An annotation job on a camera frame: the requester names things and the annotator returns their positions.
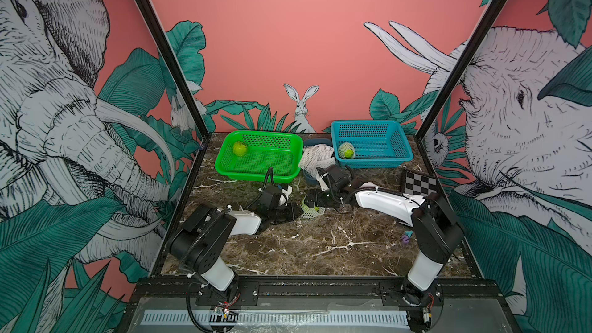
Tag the white slotted cable duct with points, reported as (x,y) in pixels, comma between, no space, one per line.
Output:
(381,319)

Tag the dark blue small bin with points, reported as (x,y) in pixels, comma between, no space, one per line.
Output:
(312,142)

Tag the black white checkerboard plate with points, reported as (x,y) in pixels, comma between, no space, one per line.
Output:
(417,183)

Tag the white foam net sleeve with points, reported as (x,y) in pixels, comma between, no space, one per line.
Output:
(344,146)
(311,203)

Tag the black front mounting rail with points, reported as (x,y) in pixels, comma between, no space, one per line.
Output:
(251,289)

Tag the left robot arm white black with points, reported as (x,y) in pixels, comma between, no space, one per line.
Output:
(200,240)

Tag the black frame post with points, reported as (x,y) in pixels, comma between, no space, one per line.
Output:
(163,45)
(485,23)

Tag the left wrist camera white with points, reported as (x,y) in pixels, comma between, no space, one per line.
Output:
(286,192)

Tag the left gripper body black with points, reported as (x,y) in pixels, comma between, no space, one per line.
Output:
(283,214)

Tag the black right frame post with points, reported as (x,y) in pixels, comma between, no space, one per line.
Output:
(485,23)

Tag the stack of white foam nets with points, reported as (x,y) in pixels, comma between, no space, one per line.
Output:
(320,155)

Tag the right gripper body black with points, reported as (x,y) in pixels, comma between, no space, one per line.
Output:
(325,199)

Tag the bright green plastic basket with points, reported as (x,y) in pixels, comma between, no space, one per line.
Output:
(280,151)

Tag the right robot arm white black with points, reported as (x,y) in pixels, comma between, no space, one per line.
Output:
(436,226)

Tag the black left frame post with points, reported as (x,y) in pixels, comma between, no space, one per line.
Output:
(163,45)

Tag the teal plastic basket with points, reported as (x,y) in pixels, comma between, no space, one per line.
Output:
(376,143)

